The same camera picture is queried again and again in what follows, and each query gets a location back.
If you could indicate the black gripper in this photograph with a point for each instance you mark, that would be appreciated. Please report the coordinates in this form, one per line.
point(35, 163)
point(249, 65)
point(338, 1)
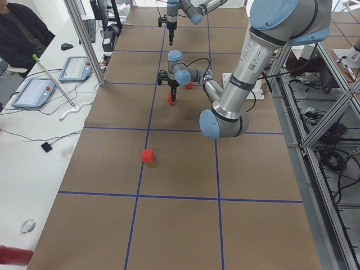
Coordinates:
point(172, 84)
point(170, 27)

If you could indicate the red block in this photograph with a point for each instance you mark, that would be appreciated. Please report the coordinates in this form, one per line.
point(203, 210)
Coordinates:
point(147, 155)
point(189, 85)
point(171, 99)

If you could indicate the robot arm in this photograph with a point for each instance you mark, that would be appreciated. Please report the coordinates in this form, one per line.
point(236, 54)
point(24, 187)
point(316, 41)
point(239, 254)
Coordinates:
point(194, 13)
point(272, 25)

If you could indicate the black power adapter box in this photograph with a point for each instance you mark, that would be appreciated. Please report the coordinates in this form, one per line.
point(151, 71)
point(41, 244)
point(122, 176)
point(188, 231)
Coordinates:
point(108, 41)

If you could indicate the black keyboard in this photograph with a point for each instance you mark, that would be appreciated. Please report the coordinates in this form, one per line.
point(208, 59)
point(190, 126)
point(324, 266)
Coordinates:
point(90, 26)

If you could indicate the far teach pendant tablet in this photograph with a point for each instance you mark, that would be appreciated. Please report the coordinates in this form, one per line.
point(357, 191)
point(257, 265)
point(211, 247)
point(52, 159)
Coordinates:
point(75, 69)

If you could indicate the teach pendant tablet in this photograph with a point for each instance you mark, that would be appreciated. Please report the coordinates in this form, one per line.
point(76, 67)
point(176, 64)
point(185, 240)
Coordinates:
point(35, 93)
point(75, 69)

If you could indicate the white curved plastic piece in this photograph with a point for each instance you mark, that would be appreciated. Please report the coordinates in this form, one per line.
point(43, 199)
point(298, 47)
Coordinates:
point(73, 110)

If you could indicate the black computer mouse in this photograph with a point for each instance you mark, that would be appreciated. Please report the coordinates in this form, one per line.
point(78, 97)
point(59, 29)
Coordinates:
point(66, 46)

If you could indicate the metal rod green tip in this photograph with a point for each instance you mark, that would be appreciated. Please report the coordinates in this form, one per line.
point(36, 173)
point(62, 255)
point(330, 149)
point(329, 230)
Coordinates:
point(36, 58)

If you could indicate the near teach pendant tablet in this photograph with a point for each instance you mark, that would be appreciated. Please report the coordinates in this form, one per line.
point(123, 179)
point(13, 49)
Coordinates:
point(35, 93)

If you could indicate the small black square pad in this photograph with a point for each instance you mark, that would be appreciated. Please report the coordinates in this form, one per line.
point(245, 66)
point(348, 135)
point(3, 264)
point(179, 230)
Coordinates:
point(46, 147)

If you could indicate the seated person in black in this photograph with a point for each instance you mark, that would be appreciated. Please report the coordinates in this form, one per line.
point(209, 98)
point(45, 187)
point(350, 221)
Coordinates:
point(23, 34)

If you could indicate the red object at corner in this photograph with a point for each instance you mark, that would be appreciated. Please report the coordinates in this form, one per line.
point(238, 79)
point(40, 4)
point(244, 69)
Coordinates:
point(15, 256)

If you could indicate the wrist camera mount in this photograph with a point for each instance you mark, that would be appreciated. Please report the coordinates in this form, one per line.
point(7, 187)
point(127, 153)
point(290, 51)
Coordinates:
point(161, 20)
point(162, 76)

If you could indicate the white camera stand pedestal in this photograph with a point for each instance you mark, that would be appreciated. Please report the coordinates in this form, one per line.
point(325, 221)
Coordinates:
point(256, 92)

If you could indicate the aluminium frame post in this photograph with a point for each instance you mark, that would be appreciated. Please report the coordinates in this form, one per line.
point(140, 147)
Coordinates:
point(80, 29)

